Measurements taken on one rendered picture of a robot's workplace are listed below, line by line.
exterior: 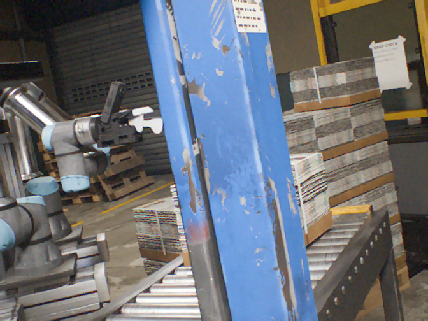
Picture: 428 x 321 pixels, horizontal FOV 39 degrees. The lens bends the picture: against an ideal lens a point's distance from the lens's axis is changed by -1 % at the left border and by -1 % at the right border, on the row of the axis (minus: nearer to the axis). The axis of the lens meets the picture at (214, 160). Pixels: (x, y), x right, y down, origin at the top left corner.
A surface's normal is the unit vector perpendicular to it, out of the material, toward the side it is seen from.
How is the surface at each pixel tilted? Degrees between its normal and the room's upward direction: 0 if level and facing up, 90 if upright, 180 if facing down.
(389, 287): 90
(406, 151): 90
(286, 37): 90
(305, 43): 90
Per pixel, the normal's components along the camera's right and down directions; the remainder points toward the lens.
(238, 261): -0.43, 0.18
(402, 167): -0.73, 0.22
